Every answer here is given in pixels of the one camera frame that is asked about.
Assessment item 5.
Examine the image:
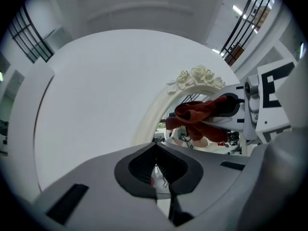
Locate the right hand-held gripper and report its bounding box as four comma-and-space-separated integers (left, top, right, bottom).
203, 61, 299, 145

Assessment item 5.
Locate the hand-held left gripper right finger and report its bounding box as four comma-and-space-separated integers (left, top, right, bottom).
155, 142, 251, 226

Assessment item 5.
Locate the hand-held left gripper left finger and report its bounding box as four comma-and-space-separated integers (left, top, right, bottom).
33, 142, 174, 231

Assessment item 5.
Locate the red cloth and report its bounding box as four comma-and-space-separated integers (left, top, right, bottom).
165, 96, 230, 142

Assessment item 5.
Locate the ornate white oval mirror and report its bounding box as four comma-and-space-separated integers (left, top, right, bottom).
131, 65, 248, 156

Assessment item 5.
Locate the black metal railing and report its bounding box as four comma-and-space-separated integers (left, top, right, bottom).
220, 0, 275, 67
8, 3, 55, 64

